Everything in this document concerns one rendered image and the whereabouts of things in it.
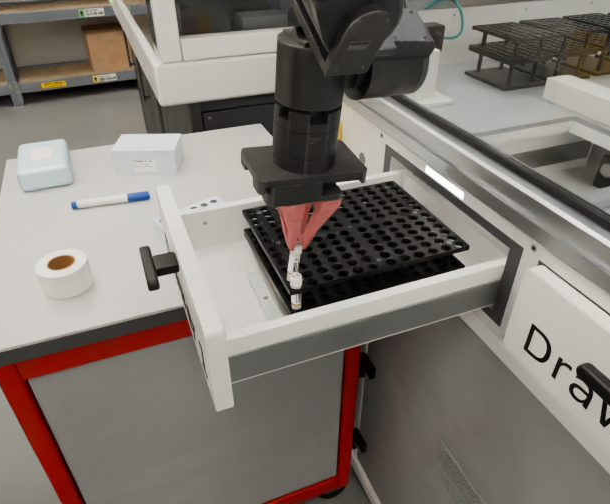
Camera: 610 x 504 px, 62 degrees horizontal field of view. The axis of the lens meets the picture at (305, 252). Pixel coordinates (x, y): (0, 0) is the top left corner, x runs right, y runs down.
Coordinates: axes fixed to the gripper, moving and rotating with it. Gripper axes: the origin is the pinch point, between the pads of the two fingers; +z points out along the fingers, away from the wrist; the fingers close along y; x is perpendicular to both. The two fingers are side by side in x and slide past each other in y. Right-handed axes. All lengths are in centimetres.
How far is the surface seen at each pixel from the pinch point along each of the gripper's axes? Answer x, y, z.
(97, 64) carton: -368, 21, 99
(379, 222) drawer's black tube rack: -6.3, -13.4, 4.1
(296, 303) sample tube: 2.4, 0.4, 6.5
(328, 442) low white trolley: -14, -17, 67
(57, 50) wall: -409, 49, 100
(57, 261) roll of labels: -27.1, 26.3, 18.6
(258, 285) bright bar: -5.4, 2.2, 10.3
